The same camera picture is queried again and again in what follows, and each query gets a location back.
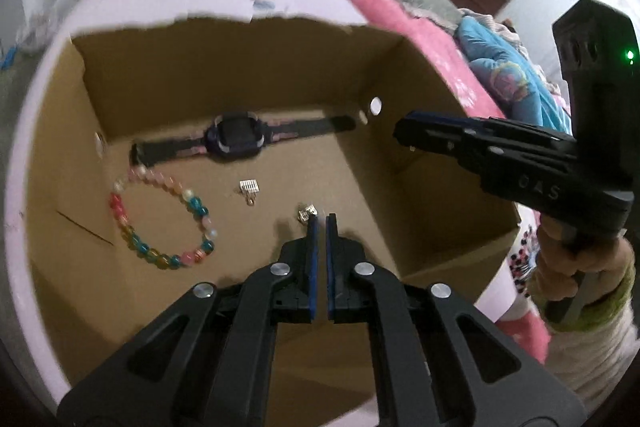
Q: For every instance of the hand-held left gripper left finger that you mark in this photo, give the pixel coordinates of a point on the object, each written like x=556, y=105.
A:
x=312, y=257

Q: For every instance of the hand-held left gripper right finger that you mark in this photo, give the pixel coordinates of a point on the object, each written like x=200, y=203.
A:
x=331, y=257

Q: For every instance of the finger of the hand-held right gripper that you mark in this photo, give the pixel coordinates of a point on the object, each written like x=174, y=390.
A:
x=500, y=124
x=540, y=194

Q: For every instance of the small gold earring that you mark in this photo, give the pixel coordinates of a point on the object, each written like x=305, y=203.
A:
x=248, y=187
x=306, y=210

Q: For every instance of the brown cardboard box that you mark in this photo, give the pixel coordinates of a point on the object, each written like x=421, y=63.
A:
x=400, y=187

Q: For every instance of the person's right forearm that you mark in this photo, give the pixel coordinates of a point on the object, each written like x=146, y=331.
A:
x=600, y=347

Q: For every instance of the person's right hand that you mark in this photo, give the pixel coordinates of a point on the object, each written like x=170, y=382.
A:
x=565, y=267

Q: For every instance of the blue patterned pillow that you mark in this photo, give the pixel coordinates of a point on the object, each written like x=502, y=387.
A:
x=510, y=72

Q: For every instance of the pink printed blanket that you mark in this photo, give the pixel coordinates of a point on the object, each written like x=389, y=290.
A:
x=430, y=32

